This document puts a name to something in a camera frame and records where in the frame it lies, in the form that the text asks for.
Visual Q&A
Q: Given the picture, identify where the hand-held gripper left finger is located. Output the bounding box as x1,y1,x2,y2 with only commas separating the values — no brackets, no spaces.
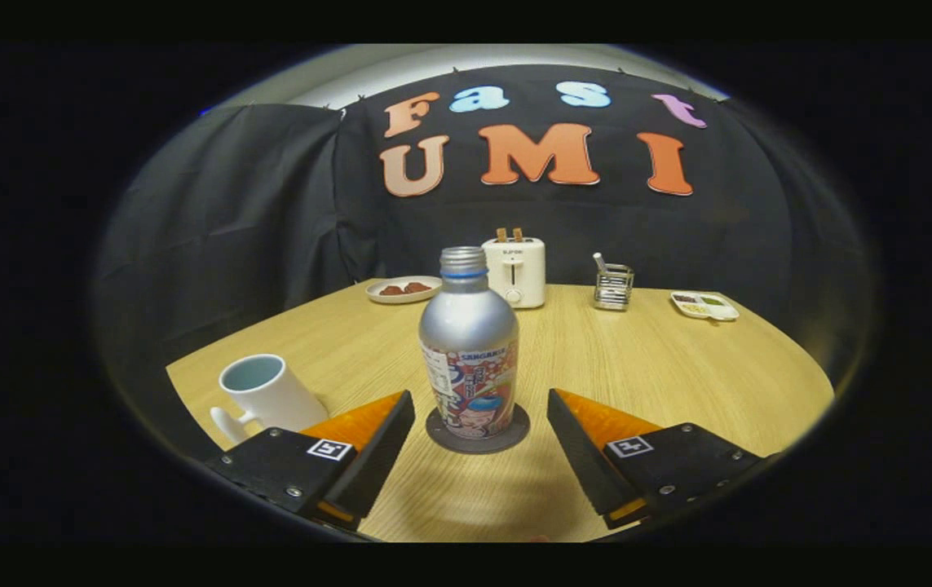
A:
203,390,416,532

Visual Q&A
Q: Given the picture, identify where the black backdrop cloth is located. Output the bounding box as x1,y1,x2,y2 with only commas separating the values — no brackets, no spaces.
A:
95,65,866,457

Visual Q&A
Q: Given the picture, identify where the white round plate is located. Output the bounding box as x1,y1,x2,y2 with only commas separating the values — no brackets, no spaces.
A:
365,276,443,305

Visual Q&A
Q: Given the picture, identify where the wooden table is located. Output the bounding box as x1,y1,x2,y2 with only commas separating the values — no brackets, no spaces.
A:
166,279,835,543

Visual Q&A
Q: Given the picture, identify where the dark round coaster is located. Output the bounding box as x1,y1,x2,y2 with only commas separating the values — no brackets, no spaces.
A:
425,403,532,455

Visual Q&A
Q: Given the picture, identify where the white cup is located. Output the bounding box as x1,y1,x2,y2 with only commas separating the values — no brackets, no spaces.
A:
210,354,329,445

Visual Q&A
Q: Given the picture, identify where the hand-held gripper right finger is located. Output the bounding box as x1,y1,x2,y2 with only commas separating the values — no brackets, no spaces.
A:
547,388,768,531

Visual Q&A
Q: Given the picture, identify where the white toaster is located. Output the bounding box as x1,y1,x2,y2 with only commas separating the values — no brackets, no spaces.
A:
482,236,546,309

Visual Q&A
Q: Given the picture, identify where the metal wire basket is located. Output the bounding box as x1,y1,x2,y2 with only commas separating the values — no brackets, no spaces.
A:
594,263,635,311

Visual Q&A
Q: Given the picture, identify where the white divided sauce tray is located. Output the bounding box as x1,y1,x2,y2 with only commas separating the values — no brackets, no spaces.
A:
670,291,740,322

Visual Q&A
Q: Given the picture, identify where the silver juice bottle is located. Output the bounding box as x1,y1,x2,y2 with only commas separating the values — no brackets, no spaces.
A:
418,246,520,441

